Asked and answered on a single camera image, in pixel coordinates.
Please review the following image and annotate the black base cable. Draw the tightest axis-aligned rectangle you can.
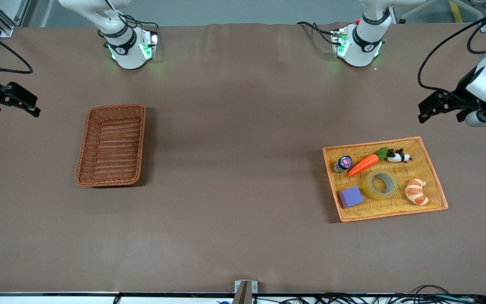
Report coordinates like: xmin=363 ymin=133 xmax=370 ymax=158
xmin=119 ymin=13 xmax=160 ymax=36
xmin=297 ymin=21 xmax=337 ymax=45

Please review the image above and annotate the black white panda toy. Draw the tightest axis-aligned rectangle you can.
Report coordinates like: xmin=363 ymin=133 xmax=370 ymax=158
xmin=386 ymin=148 xmax=412 ymax=163

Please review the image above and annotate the clear yellowish tape roll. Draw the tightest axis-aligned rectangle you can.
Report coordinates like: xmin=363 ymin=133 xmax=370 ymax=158
xmin=362 ymin=170 xmax=399 ymax=201

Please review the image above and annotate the toy croissant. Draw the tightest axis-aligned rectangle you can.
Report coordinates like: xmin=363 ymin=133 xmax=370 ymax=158
xmin=405 ymin=179 xmax=430 ymax=206

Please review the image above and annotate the brown deep wicker basket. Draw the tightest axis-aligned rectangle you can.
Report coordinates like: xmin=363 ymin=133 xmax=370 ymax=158
xmin=76 ymin=104 xmax=146 ymax=187

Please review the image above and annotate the small bottle blue lid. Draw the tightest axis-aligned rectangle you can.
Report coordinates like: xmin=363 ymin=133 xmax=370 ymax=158
xmin=333 ymin=155 xmax=354 ymax=174

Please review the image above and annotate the black right base cable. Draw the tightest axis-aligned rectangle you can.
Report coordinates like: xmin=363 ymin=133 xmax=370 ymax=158
xmin=119 ymin=13 xmax=160 ymax=36

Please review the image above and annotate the orange toy carrot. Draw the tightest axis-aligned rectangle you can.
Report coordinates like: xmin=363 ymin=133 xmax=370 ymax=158
xmin=347 ymin=147 xmax=389 ymax=178

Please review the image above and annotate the long black left arm cable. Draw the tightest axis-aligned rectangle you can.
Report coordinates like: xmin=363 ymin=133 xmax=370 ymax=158
xmin=417 ymin=11 xmax=486 ymax=106

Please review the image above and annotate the black cable bundle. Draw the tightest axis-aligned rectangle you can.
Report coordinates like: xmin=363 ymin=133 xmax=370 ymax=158
xmin=264 ymin=285 xmax=486 ymax=304

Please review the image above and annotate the black left base cable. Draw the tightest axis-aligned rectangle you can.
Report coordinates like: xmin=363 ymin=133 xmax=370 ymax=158
xmin=297 ymin=21 xmax=337 ymax=45

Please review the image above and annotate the purple foam block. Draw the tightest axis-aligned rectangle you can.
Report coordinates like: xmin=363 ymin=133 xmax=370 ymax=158
xmin=337 ymin=186 xmax=364 ymax=209

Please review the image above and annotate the grey metal camera bracket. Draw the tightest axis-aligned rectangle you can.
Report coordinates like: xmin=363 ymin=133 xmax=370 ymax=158
xmin=232 ymin=280 xmax=259 ymax=304

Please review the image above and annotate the short black left arm cable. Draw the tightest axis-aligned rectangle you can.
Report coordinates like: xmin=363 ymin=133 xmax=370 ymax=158
xmin=467 ymin=15 xmax=486 ymax=55

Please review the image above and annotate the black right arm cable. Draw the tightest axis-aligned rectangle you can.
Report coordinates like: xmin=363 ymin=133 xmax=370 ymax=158
xmin=0 ymin=19 xmax=34 ymax=75

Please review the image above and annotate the yellow flat wicker basket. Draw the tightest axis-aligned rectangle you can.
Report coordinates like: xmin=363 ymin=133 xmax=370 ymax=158
xmin=322 ymin=136 xmax=449 ymax=223

